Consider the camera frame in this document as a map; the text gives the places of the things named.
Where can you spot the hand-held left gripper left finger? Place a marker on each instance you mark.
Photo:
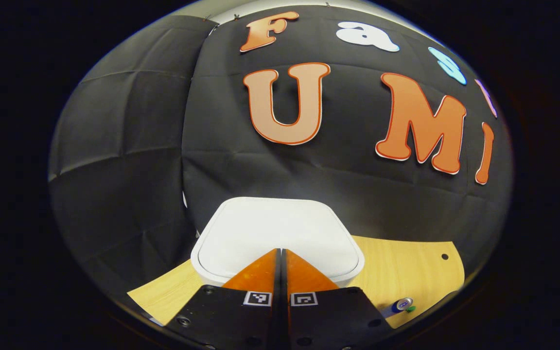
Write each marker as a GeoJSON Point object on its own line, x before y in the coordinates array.
{"type": "Point", "coordinates": [268, 325]}

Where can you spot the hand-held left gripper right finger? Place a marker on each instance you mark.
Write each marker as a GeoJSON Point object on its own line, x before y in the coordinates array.
{"type": "Point", "coordinates": [297, 325]}

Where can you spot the wooden desktop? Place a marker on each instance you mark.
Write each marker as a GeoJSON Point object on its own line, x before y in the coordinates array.
{"type": "Point", "coordinates": [406, 272]}

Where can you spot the row of cloth clips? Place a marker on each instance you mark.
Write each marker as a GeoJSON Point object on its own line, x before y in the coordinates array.
{"type": "Point", "coordinates": [236, 17]}

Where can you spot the white desktop garbage bin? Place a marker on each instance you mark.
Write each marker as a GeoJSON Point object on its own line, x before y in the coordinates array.
{"type": "Point", "coordinates": [270, 228]}

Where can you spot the black backdrop cloth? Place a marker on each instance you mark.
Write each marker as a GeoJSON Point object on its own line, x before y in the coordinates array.
{"type": "Point", "coordinates": [139, 146]}

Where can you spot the blue pop can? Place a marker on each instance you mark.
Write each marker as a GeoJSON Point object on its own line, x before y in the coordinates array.
{"type": "Point", "coordinates": [400, 305]}

